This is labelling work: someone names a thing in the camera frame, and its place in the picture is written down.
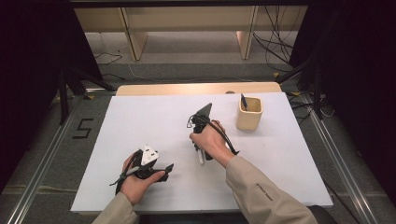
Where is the black metal stand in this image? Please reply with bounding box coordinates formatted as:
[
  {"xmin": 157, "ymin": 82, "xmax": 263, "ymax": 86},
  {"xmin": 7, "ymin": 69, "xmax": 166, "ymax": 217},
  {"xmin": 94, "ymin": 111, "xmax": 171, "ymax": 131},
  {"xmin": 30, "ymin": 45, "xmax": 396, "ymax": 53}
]
[{"xmin": 275, "ymin": 59, "xmax": 325, "ymax": 120}]

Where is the bundle of black cables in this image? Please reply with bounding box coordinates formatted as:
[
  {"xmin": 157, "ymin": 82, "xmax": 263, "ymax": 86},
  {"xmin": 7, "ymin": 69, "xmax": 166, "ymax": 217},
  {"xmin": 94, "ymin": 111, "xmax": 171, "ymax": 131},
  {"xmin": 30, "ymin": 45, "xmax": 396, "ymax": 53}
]
[{"xmin": 251, "ymin": 6, "xmax": 300, "ymax": 73}]

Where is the blue pen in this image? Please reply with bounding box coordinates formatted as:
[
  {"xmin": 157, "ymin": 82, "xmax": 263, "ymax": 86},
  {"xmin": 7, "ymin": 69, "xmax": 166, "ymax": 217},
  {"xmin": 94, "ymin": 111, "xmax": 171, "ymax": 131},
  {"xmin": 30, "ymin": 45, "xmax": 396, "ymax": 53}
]
[{"xmin": 240, "ymin": 92, "xmax": 249, "ymax": 112}]

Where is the light wooden shelf unit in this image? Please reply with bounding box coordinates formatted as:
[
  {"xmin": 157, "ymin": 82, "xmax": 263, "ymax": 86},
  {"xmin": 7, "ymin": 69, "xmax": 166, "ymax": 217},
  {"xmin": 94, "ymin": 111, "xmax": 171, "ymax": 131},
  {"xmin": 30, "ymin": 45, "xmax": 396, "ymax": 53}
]
[{"xmin": 73, "ymin": 6, "xmax": 309, "ymax": 62}]

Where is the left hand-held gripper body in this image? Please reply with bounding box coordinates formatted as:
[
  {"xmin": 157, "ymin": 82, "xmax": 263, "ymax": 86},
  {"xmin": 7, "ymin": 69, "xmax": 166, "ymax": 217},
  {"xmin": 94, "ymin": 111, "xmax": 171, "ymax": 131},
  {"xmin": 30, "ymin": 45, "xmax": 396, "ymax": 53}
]
[{"xmin": 133, "ymin": 144, "xmax": 166, "ymax": 180}]

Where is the person's left hand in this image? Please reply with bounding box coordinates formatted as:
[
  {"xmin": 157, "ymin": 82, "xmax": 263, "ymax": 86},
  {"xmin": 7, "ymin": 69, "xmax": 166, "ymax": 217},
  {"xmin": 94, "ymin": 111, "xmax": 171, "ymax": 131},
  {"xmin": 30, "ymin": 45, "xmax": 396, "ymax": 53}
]
[{"xmin": 120, "ymin": 150, "xmax": 166, "ymax": 206}]

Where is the black tripod stand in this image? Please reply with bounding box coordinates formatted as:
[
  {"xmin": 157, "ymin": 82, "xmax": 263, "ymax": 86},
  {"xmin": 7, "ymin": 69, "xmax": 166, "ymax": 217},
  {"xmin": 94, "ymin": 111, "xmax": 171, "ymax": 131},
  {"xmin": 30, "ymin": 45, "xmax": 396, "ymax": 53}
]
[{"xmin": 57, "ymin": 66, "xmax": 117, "ymax": 125}]

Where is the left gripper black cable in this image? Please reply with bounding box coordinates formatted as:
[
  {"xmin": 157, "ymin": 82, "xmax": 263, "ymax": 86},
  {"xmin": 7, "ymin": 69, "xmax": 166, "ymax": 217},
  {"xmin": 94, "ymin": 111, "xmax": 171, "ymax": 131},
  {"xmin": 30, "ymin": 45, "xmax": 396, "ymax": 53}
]
[{"xmin": 109, "ymin": 149, "xmax": 143, "ymax": 195}]

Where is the white table board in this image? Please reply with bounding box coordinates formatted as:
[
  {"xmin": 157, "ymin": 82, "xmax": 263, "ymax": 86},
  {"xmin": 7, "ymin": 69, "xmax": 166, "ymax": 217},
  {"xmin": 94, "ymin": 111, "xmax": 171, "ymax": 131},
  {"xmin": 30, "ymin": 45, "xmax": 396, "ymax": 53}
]
[{"xmin": 70, "ymin": 92, "xmax": 333, "ymax": 214}]

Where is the aluminium floor rail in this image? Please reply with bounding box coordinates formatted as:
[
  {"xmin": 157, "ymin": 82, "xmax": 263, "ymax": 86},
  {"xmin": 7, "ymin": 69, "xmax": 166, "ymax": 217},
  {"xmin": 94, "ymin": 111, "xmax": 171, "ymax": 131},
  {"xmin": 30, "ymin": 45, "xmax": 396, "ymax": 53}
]
[
  {"xmin": 6, "ymin": 102, "xmax": 79, "ymax": 224},
  {"xmin": 301, "ymin": 92, "xmax": 381, "ymax": 224}
]

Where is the person's right hand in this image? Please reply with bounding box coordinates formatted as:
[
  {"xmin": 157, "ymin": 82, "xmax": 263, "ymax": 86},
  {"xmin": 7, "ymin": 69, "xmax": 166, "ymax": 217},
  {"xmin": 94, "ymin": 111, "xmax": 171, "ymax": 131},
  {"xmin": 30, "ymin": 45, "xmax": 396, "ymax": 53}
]
[{"xmin": 190, "ymin": 119, "xmax": 237, "ymax": 169}]

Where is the dark curtain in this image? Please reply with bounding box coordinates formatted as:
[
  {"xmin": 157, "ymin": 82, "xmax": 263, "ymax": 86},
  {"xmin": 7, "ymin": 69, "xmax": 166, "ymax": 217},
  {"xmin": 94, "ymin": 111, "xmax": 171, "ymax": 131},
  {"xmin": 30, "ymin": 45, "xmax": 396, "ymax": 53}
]
[
  {"xmin": 289, "ymin": 0, "xmax": 396, "ymax": 206},
  {"xmin": 0, "ymin": 0, "xmax": 105, "ymax": 194}
]

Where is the light wooden table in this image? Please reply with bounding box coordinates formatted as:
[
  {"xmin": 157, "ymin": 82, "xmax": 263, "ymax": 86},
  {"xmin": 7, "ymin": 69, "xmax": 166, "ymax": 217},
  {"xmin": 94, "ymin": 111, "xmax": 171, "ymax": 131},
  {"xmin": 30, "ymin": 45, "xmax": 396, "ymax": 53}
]
[{"xmin": 115, "ymin": 81, "xmax": 283, "ymax": 97}]

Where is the black floor cable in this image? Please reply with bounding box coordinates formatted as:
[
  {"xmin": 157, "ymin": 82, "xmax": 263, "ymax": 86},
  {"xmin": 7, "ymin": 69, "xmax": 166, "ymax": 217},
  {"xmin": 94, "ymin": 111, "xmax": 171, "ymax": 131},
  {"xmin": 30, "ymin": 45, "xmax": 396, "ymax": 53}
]
[{"xmin": 92, "ymin": 51, "xmax": 124, "ymax": 65}]

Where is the beige square cup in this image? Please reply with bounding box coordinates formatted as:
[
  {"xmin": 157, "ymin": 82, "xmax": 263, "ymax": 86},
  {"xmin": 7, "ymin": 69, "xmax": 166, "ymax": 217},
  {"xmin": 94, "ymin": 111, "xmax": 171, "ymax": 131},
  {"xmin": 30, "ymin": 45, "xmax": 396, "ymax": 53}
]
[{"xmin": 235, "ymin": 96, "xmax": 264, "ymax": 132}]

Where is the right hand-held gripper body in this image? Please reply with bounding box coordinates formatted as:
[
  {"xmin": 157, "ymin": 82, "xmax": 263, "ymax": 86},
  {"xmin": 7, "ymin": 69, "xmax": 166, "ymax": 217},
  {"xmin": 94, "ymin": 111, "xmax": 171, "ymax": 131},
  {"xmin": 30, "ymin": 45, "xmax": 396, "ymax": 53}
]
[{"xmin": 188, "ymin": 102, "xmax": 219, "ymax": 135}]

